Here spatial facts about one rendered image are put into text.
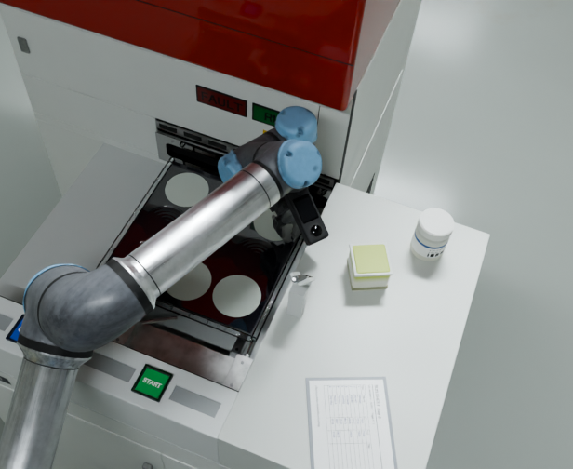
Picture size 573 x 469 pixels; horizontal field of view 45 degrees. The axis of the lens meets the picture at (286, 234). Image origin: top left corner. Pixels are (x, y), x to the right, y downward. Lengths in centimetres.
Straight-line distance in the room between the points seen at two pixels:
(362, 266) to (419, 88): 200
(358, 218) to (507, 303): 124
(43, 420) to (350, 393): 52
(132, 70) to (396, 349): 82
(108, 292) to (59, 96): 89
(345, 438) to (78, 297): 53
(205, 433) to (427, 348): 44
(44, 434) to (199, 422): 27
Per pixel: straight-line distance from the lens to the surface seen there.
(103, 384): 132
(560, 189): 306
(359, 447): 126
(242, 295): 145
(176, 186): 162
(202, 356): 141
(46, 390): 114
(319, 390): 129
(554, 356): 261
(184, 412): 128
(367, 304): 138
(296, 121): 124
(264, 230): 154
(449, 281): 145
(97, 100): 173
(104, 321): 100
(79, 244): 166
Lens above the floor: 215
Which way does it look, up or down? 55 degrees down
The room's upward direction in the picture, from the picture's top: 5 degrees clockwise
